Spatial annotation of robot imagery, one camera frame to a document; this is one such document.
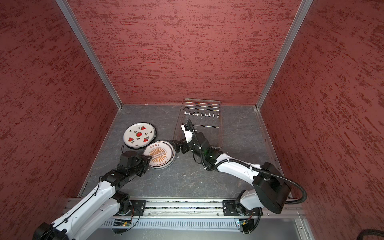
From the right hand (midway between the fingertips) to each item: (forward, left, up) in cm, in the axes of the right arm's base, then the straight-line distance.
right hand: (177, 140), depth 78 cm
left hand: (-6, +15, -13) cm, 21 cm away
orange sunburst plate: (0, +10, -15) cm, 19 cm away
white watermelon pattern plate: (+15, +29, -16) cm, 36 cm away
